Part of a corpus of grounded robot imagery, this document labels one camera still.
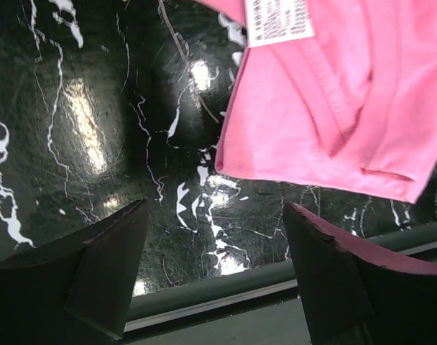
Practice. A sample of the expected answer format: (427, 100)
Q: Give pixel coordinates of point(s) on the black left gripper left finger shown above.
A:
(78, 288)

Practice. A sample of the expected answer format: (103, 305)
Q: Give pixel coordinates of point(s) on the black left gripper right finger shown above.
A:
(354, 291)

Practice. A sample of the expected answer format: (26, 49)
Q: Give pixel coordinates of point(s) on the light pink t-shirt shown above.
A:
(337, 94)

